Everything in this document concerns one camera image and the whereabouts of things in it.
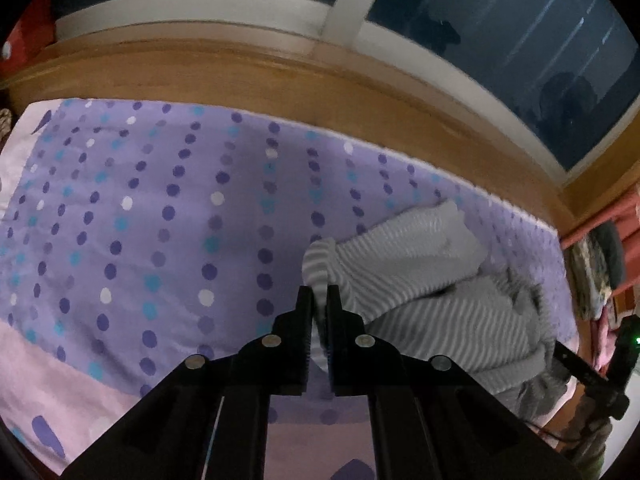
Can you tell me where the wooden bed headboard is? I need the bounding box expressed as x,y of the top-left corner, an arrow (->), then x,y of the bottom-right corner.
0,37 -> 640,241

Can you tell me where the pink curtain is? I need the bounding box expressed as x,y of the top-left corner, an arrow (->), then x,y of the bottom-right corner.
560,180 -> 640,321

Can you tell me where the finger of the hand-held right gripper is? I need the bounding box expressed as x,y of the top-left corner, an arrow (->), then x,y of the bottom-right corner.
552,342 -> 609,399

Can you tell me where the white framed window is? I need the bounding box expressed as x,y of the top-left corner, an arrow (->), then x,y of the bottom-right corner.
50,0 -> 640,186

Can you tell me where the stack of folded clothes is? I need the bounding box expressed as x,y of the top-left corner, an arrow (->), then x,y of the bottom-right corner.
565,237 -> 608,321

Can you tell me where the black cable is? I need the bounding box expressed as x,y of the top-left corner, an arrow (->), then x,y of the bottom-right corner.
525,417 -> 603,448

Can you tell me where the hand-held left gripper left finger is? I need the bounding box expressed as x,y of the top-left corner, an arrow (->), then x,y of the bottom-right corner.
60,286 -> 315,480

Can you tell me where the person's right forearm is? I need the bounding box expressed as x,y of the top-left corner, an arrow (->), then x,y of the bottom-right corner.
562,395 -> 618,480

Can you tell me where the purple dotted bed sheet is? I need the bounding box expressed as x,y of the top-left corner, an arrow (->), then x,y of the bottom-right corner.
0,97 -> 581,480

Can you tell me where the dark grey folded garment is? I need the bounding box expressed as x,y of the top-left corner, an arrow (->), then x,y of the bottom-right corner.
592,221 -> 627,288

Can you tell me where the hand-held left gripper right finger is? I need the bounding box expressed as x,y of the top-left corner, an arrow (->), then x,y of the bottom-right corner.
326,285 -> 582,480

